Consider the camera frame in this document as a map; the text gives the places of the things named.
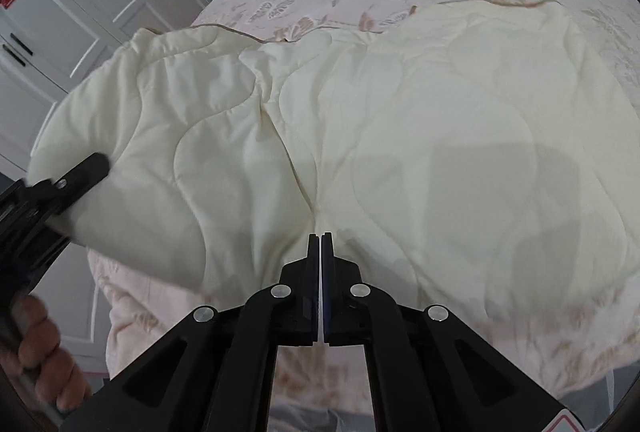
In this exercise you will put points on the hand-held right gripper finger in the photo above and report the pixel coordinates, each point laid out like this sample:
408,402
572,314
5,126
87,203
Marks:
326,272
314,272

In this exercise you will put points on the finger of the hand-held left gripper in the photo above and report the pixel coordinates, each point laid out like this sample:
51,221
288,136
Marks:
80,174

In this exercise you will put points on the cream quilted zip jacket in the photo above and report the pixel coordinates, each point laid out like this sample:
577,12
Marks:
380,152

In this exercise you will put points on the person's left hand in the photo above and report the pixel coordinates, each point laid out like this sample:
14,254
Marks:
47,352

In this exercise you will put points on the white panelled wardrobe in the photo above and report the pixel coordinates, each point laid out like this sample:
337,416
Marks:
70,12

